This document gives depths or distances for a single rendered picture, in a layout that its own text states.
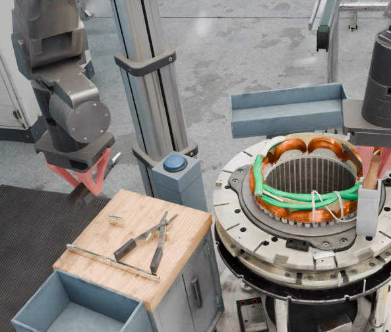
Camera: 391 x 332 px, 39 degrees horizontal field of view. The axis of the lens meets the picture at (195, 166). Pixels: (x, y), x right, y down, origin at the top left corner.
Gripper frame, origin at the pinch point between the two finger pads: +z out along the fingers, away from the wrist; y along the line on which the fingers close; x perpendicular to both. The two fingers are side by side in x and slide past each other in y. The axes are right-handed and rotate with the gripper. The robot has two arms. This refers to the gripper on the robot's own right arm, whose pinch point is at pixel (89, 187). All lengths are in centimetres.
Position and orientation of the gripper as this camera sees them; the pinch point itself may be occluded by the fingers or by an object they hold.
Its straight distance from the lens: 85.6
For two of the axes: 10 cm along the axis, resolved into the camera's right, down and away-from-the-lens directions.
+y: 8.8, 2.1, -4.2
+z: 1.2, 7.6, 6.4
